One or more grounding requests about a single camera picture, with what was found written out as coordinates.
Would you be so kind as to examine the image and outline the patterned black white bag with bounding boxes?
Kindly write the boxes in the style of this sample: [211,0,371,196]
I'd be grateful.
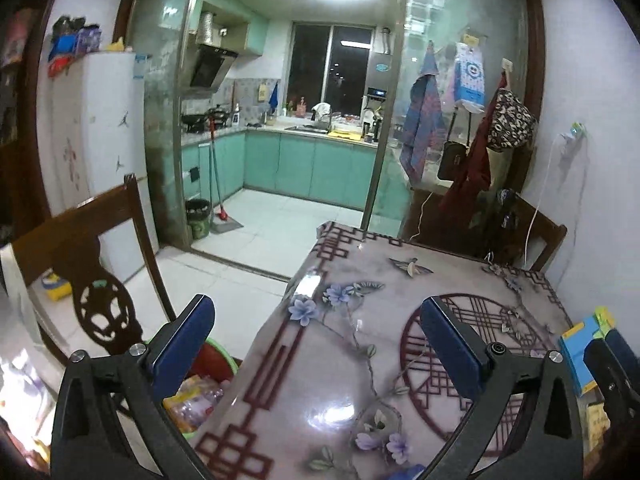
[487,88,537,152]

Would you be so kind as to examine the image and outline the blue plaid hanging cloth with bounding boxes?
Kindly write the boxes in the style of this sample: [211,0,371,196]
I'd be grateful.
[398,41,445,185]

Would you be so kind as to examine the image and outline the white blue hanging bag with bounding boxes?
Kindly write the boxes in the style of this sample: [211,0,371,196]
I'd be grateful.
[454,42,485,114]

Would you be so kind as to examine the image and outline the yellow white paper package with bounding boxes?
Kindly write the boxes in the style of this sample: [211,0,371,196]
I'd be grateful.
[586,402,611,452]

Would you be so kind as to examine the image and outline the white wall cable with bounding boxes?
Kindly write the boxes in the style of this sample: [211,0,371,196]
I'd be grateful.
[522,131,576,269]

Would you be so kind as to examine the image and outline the blue green box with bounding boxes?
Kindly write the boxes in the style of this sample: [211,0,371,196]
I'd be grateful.
[559,306,615,396]

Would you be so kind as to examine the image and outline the items on refrigerator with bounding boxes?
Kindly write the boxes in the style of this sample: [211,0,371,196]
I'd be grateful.
[48,15,102,78]

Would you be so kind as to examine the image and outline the wooden chair by wall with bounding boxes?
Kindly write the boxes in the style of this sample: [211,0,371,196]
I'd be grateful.
[399,190,567,271]

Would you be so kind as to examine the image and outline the red hanging garment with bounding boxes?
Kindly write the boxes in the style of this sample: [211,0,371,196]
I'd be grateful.
[439,72,508,229]

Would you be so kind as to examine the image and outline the teal kitchen cabinets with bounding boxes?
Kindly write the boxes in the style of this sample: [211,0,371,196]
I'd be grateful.
[180,129,411,221]

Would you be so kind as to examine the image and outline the white refrigerator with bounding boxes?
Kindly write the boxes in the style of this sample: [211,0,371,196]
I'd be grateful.
[51,52,160,252]

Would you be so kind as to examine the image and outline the dark kitchen waste bin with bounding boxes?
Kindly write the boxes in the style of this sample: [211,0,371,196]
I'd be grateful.
[186,198,212,240]

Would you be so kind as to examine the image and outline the kitchen window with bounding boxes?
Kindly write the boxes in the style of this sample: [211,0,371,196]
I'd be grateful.
[284,23,373,116]

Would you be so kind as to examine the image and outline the dark wooden chair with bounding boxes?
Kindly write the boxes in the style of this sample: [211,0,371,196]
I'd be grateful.
[3,174,177,356]

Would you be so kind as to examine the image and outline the black handbag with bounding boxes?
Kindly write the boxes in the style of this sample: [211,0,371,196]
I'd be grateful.
[437,107,472,181]

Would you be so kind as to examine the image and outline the red handled mop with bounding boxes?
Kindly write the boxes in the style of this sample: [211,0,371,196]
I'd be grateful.
[208,115,229,222]

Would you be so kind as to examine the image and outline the black range hood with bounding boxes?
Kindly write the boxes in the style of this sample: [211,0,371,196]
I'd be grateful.
[180,11,239,92]

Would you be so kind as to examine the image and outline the red green trash bin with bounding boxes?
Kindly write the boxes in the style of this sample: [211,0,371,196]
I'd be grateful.
[162,338,239,440]

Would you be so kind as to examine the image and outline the clear plastic water bottle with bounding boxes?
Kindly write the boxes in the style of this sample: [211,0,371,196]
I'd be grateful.
[170,382,224,432]

